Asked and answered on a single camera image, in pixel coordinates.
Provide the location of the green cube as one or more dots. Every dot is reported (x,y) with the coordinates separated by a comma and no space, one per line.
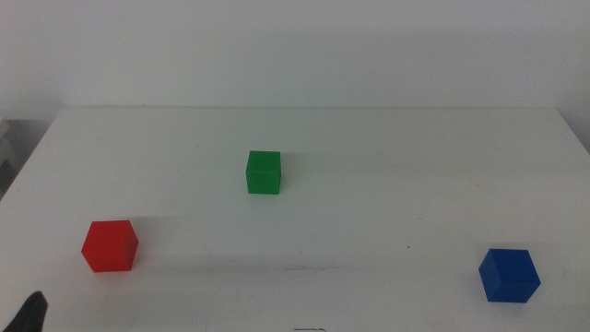
(263,175)

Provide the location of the blue cube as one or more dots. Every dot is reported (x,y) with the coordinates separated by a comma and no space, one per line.
(509,279)

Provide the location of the red cube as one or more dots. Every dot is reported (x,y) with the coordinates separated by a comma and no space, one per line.
(108,249)

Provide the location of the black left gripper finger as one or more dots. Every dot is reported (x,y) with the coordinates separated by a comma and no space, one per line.
(27,316)

